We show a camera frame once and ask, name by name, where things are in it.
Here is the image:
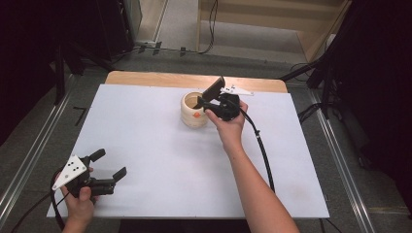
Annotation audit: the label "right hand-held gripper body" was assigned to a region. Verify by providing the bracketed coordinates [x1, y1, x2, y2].
[211, 83, 255, 123]

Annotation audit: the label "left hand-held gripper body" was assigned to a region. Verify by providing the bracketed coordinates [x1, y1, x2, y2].
[51, 154, 117, 199]

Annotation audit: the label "black spatula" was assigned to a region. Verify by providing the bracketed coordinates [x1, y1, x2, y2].
[201, 76, 226, 102]

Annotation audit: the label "cream utensil holder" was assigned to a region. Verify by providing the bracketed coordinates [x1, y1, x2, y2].
[180, 91, 210, 128]

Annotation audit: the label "person's right hand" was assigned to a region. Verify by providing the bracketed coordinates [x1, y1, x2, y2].
[204, 100, 250, 153]

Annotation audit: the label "person's left hand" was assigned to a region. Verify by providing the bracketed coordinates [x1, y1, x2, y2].
[53, 167, 99, 227]

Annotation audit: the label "white board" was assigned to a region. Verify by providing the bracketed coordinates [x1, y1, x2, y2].
[47, 83, 330, 219]

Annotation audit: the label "wooden table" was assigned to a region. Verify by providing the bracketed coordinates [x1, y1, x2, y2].
[105, 71, 289, 94]

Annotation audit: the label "wooden shelf unit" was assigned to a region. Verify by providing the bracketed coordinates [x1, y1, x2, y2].
[196, 0, 354, 63]

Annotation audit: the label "dark cabinet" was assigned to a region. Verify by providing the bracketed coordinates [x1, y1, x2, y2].
[95, 0, 144, 62]

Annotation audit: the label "black curtain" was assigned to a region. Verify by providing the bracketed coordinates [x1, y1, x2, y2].
[319, 0, 412, 212]
[0, 0, 98, 147]

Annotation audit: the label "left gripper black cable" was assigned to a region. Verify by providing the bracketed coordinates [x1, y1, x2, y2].
[11, 169, 67, 233]

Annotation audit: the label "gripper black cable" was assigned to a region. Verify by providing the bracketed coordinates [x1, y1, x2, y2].
[238, 106, 276, 194]
[11, 169, 67, 233]

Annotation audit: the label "metal floor rail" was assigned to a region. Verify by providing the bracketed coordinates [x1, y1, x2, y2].
[0, 74, 80, 225]
[307, 88, 377, 233]

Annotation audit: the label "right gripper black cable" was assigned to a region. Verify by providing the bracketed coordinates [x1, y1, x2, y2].
[238, 106, 276, 194]

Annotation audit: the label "black floor cables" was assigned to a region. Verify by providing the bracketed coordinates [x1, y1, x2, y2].
[280, 61, 326, 124]

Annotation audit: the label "hanging black cable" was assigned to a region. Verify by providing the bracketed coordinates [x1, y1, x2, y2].
[197, 0, 219, 55]

